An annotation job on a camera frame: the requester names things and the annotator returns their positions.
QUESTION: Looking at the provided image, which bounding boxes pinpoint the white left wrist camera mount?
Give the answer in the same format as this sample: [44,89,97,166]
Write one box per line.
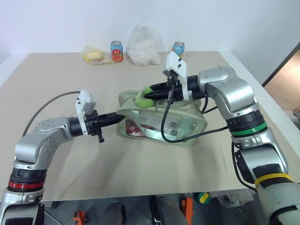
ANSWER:
[75,90,98,139]

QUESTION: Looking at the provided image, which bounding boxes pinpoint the green and yellow round object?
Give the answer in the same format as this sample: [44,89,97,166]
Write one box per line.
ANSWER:
[197,191,213,207]

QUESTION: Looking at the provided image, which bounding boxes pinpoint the grey left arm cable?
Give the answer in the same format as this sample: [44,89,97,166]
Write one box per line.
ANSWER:
[22,90,82,138]

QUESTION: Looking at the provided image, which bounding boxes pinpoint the white plastic bag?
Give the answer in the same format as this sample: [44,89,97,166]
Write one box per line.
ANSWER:
[126,23,165,67]

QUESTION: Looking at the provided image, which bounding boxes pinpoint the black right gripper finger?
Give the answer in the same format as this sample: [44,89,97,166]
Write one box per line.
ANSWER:
[143,90,170,100]
[149,82,170,92]

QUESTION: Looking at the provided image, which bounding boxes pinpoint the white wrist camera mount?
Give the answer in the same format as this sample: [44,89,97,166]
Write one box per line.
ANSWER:
[75,90,98,139]
[162,51,195,101]

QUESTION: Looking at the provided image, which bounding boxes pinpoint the red and blue drink can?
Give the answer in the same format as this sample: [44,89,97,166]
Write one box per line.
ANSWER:
[110,40,124,62]

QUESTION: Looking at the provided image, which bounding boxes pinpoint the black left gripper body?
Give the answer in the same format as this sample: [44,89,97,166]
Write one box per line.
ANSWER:
[84,109,105,143]

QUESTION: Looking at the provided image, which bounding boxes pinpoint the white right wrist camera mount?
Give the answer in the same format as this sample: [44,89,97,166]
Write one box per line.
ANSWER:
[162,51,195,101]

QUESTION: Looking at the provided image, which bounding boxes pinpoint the orange and black tool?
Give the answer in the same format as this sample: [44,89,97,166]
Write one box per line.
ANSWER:
[180,197,195,221]

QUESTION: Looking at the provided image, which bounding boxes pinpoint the green transparent zip pouch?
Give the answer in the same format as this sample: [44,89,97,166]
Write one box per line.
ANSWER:
[116,89,208,147]

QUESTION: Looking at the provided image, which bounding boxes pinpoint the yellow plastic bag with fruit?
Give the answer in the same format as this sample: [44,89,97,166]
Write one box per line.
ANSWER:
[80,45,113,66]

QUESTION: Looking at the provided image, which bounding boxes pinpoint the dark cylindrical shape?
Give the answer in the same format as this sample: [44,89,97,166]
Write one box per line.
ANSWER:
[155,195,188,225]

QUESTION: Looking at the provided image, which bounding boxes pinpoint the blue and yellow drink can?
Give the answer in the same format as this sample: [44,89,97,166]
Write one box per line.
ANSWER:
[172,41,185,59]

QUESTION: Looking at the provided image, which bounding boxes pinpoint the crumpled clear plastic bag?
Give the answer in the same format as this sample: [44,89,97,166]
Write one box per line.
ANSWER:
[215,189,255,210]

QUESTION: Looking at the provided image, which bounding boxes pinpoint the green plush keychain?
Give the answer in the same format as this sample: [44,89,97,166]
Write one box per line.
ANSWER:
[134,86,157,109]

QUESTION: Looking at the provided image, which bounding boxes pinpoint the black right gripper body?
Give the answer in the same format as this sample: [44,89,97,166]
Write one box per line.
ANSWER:
[166,79,184,103]

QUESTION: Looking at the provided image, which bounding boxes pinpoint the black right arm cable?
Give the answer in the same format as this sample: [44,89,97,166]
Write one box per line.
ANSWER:
[161,70,229,143]

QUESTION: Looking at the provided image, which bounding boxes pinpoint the small orange tool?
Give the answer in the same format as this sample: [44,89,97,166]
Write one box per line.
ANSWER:
[73,209,89,225]

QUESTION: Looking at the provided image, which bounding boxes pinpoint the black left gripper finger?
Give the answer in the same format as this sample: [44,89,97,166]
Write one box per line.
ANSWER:
[98,118,124,128]
[97,112,125,120]

